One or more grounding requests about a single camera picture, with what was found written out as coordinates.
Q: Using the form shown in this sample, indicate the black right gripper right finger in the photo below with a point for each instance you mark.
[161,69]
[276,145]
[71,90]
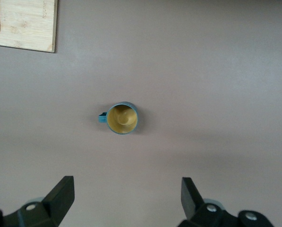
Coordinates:
[190,201]

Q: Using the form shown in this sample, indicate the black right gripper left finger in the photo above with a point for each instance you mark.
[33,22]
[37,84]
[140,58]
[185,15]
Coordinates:
[58,196]

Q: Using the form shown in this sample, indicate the teal mug yellow inside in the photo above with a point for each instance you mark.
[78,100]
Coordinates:
[122,120]

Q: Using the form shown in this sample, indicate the brown table cover cloth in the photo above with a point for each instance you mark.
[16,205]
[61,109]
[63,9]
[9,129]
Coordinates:
[178,71]

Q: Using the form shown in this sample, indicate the bamboo cutting board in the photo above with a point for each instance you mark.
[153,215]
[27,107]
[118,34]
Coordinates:
[25,23]

